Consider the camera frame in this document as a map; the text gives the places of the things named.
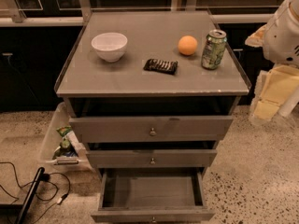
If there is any black snack packet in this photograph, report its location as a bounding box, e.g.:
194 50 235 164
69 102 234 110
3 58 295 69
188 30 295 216
143 59 178 75

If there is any grey drawer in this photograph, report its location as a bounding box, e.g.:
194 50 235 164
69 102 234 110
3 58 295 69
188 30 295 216
87 149 217 168
69 116 233 143
92 168 214 224

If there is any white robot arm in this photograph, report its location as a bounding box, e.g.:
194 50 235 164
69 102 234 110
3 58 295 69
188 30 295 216
245 0 299 125

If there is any grey bottom drawer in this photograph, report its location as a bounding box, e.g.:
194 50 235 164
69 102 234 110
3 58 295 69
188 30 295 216
92 168 214 224

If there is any black cable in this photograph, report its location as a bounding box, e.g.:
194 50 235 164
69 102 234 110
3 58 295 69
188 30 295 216
0 161 72 224

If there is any clear plastic bin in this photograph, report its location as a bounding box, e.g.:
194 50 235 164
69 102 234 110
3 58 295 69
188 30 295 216
38 103 91 172

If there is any white ceramic bowl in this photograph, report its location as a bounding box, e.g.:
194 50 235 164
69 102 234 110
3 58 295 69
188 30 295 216
92 33 128 63

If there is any grey drawer cabinet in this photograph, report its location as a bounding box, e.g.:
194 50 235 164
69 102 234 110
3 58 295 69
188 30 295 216
53 10 252 179

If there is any white cylindrical post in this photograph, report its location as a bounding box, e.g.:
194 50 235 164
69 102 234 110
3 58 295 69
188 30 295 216
278 88 299 117

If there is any green snack bag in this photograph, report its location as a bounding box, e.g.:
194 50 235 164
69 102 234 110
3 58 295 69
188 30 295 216
52 126 78 160

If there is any orange fruit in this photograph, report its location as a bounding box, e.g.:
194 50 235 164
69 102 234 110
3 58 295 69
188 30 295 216
178 35 198 56

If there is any green soda can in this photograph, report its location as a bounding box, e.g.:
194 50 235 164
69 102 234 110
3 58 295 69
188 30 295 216
201 29 227 70

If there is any grey top drawer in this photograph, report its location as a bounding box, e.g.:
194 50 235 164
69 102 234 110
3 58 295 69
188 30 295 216
69 116 233 143

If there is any white and yellow gripper body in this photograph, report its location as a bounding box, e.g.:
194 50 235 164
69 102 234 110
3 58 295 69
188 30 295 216
249 64 299 125

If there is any grey middle drawer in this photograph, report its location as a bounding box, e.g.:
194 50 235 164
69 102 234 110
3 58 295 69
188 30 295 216
87 149 217 168

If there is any black bar stand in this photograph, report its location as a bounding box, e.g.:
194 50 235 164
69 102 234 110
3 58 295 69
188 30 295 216
14 167 45 224

